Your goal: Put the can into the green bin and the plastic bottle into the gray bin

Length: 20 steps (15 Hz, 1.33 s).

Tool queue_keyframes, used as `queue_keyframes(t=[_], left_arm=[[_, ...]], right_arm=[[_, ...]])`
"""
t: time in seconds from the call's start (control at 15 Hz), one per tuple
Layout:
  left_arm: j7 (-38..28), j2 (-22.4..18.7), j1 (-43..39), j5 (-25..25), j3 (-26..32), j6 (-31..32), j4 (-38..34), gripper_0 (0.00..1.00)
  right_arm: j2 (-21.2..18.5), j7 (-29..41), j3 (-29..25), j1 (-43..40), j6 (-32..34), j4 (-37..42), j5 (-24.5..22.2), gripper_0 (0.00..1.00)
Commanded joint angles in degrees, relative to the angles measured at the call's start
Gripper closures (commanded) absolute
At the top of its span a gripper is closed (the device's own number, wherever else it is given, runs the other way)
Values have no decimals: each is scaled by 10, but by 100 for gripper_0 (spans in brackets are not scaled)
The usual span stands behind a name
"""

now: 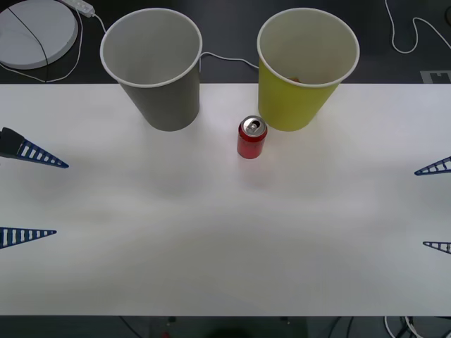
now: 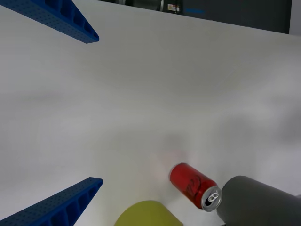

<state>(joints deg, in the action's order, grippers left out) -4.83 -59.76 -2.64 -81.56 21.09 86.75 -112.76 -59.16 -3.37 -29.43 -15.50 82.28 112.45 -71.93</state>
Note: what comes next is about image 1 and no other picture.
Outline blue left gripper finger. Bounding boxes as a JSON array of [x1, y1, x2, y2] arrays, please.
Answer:
[[0, 227, 58, 250], [0, 127, 70, 169]]

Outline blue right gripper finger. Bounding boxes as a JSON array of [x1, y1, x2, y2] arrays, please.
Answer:
[[414, 156, 451, 177], [422, 241, 451, 255]]

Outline red drink can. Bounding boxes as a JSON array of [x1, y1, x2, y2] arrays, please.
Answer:
[[237, 115, 268, 160]]

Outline round white disc base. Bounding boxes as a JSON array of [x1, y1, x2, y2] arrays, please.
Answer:
[[0, 0, 79, 70]]

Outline white power strip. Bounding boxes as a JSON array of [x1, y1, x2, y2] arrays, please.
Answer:
[[59, 0, 96, 17]]

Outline grey plastic waste bin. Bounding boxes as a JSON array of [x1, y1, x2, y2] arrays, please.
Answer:
[[99, 8, 203, 132]]

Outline yellow-green plastic waste bin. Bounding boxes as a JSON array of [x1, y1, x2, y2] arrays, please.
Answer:
[[257, 7, 361, 132]]

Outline thin white cable loop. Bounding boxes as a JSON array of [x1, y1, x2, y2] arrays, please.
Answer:
[[0, 6, 84, 84]]

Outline white cable under table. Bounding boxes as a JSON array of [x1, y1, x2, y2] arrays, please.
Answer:
[[383, 315, 424, 338]]

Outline thin black cable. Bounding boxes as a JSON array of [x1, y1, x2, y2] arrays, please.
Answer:
[[8, 6, 49, 82]]

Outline white wavy cable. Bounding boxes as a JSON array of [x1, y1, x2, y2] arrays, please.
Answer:
[[384, 0, 451, 54]]

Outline white power strip cable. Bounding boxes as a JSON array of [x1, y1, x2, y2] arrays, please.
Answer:
[[90, 12, 260, 70]]

